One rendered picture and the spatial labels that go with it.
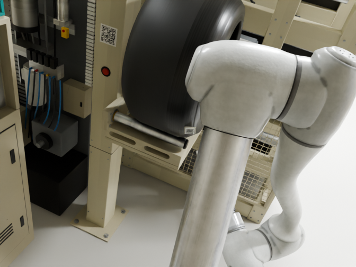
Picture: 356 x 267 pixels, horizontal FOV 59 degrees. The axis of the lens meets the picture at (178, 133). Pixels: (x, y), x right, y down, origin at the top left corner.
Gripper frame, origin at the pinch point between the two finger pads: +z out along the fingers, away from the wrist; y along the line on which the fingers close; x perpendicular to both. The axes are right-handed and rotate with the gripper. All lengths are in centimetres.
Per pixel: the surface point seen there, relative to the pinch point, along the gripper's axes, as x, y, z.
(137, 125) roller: -18.0, 16.1, 28.5
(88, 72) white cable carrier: -32, 11, 58
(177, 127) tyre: -4.7, -0.9, 13.9
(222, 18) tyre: 16.8, -28.3, 33.0
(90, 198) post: -56, 79, 25
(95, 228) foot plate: -60, 96, 11
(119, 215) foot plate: -45, 104, 16
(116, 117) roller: -25.6, 16.2, 35.2
